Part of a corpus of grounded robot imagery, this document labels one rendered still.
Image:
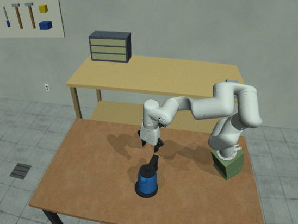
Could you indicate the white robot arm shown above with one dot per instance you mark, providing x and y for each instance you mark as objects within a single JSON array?
[{"x": 224, "y": 135}]

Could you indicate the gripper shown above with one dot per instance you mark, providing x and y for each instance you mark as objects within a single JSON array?
[{"x": 150, "y": 136}]

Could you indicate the blue electric kettle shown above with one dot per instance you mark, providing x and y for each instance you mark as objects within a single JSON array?
[{"x": 147, "y": 175}]

